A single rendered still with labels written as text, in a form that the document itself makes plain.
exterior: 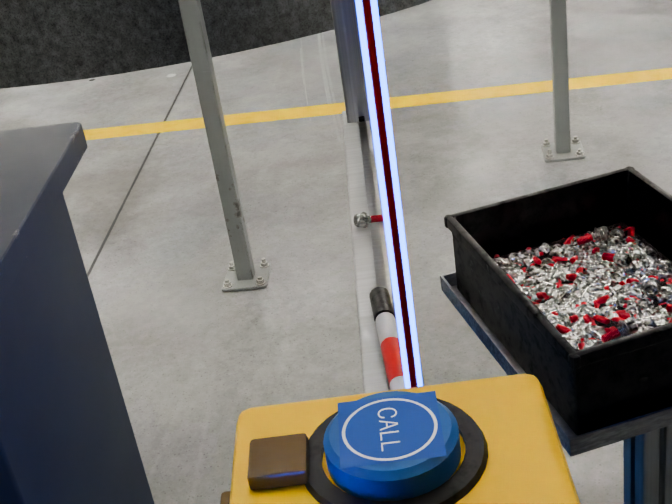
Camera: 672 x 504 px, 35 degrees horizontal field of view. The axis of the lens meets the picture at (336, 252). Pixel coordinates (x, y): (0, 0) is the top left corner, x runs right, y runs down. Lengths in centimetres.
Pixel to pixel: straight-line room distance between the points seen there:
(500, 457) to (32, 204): 45
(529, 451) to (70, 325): 52
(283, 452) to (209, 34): 205
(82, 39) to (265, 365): 79
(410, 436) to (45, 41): 211
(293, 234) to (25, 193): 202
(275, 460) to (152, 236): 255
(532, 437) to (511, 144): 275
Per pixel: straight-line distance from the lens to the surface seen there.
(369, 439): 31
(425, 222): 269
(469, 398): 34
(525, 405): 34
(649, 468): 82
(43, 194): 73
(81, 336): 81
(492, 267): 78
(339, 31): 106
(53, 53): 239
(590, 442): 72
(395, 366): 69
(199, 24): 229
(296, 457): 32
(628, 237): 87
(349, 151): 103
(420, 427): 31
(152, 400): 223
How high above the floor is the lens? 128
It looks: 29 degrees down
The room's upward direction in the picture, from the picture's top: 9 degrees counter-clockwise
